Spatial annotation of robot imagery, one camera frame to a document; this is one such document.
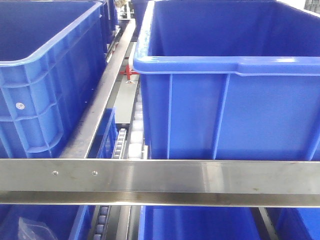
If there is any steel front shelf beam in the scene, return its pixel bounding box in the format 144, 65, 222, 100
0, 159, 320, 207

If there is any white roller track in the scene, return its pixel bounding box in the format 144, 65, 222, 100
127, 86, 148, 160

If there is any large blue crate right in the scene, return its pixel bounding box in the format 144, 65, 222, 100
133, 0, 320, 161

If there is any large blue crate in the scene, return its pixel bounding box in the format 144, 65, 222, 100
133, 0, 320, 161
0, 0, 106, 158

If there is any blue lower crate middle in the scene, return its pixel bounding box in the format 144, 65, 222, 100
138, 206, 260, 240

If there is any large blue crate left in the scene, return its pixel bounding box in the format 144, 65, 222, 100
0, 0, 106, 158

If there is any blue lower crate left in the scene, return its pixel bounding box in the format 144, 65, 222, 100
0, 204, 96, 240

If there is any clear plastic bag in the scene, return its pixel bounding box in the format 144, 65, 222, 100
17, 217, 58, 240

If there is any red clamp bracket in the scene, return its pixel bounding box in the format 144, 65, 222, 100
119, 64, 139, 81

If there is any steel divider rail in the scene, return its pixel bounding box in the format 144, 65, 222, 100
60, 19, 136, 159

